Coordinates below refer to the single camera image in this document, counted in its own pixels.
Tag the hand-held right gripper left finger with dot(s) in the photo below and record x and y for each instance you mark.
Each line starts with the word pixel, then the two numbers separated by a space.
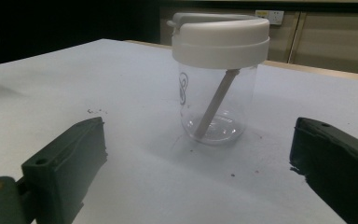
pixel 65 168

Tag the clear plastic cup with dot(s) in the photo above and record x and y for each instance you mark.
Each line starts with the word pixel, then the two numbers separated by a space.
pixel 242 102

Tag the white wall socket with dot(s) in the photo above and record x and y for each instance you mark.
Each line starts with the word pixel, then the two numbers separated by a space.
pixel 270 17

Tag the white cup lid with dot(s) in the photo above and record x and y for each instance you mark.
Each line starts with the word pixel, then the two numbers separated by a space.
pixel 220 43

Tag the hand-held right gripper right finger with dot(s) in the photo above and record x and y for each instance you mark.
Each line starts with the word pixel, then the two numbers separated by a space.
pixel 338 165

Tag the white straw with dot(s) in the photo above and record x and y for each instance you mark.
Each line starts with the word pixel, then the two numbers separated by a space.
pixel 216 104

